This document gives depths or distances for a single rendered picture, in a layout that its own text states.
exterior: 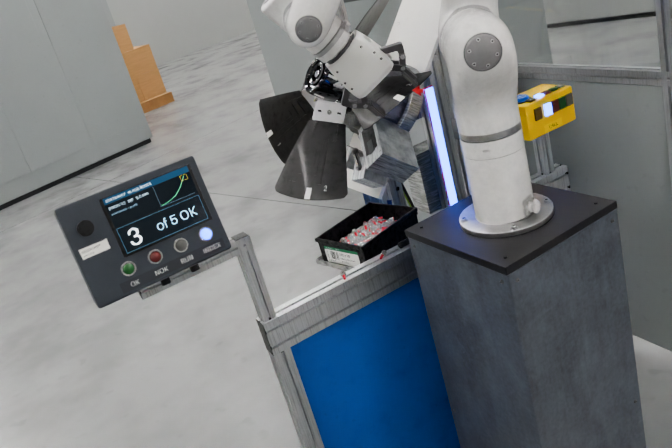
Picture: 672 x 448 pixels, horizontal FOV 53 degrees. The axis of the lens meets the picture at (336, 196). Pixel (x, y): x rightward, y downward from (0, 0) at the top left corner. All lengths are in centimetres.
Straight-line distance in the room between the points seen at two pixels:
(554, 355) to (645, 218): 95
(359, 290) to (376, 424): 37
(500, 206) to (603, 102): 91
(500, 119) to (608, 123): 95
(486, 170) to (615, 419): 64
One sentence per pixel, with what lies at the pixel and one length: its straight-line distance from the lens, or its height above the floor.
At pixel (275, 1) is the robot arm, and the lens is 124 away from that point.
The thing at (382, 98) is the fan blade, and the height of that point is 116.
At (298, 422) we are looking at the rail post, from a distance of 157.
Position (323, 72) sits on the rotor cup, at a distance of 187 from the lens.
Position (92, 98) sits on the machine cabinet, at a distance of 754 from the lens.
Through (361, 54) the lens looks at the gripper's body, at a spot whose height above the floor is 134.
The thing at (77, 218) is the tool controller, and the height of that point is 123.
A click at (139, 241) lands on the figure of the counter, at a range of 124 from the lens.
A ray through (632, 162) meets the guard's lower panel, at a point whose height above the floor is 71.
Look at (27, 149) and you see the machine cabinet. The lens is 728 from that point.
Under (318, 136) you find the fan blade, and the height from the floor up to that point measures 107.
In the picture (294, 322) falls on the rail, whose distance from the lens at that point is 146.
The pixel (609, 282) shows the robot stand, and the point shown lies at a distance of 146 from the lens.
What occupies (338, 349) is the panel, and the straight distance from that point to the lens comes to 156.
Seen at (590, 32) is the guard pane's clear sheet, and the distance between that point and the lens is 216.
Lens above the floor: 155
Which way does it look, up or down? 20 degrees down
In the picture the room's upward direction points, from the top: 16 degrees counter-clockwise
